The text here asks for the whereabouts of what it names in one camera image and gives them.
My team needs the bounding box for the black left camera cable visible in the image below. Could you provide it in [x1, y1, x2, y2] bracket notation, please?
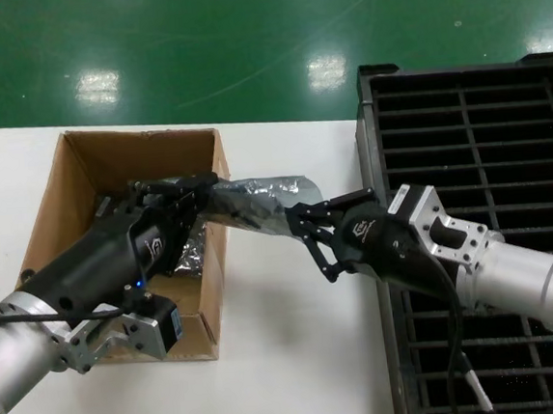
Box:
[0, 283, 154, 335]

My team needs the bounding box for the brown cardboard box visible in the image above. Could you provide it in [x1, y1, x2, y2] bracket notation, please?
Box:
[2, 117, 247, 379]

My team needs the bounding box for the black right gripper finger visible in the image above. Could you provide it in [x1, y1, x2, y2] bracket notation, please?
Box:
[297, 223, 362, 287]
[283, 185, 382, 235]

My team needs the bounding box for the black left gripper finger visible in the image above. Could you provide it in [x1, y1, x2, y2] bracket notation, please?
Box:
[127, 171, 222, 205]
[158, 187, 218, 280]

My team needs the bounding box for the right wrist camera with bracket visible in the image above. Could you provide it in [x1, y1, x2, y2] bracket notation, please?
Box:
[384, 175, 512, 317]

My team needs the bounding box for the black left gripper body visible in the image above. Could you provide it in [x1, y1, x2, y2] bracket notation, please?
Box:
[8, 195, 193, 333]

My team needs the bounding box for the silver anti-static bag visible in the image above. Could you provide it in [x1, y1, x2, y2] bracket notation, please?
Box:
[201, 168, 328, 246]

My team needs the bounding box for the black slotted plastic container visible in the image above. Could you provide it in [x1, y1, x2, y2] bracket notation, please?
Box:
[348, 48, 553, 414]

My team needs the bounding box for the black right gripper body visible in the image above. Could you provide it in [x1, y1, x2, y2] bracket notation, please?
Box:
[329, 196, 460, 313]

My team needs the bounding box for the graphics card with metal bracket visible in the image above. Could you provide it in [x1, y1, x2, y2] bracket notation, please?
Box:
[206, 178, 304, 242]

